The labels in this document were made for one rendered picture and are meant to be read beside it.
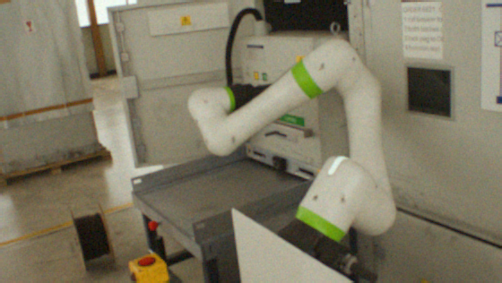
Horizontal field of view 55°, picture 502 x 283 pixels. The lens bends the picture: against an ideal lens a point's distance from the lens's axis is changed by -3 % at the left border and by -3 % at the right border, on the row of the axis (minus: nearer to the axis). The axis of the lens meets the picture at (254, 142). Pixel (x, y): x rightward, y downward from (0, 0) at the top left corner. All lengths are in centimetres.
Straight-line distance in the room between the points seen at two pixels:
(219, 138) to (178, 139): 85
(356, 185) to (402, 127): 52
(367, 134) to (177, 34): 113
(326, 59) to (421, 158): 46
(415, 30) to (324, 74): 31
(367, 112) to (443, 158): 28
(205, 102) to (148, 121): 80
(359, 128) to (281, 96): 24
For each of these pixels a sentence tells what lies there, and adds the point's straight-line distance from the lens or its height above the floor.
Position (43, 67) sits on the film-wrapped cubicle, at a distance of 545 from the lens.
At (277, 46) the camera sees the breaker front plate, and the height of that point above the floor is 136.
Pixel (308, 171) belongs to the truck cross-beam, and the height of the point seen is 90.
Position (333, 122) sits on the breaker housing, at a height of 109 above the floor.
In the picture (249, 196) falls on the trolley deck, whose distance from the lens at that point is 185.
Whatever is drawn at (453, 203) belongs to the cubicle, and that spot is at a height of 89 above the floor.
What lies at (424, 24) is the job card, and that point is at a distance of 153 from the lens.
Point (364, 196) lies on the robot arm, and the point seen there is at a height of 107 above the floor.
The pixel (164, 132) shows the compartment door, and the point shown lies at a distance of 235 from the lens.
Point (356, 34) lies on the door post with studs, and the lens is 176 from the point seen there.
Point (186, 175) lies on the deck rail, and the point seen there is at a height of 86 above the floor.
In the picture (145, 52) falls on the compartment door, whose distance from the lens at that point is 229.
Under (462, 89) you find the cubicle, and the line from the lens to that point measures 149.
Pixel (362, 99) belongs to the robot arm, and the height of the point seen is 123.
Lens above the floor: 156
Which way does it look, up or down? 17 degrees down
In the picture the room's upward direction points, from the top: 6 degrees counter-clockwise
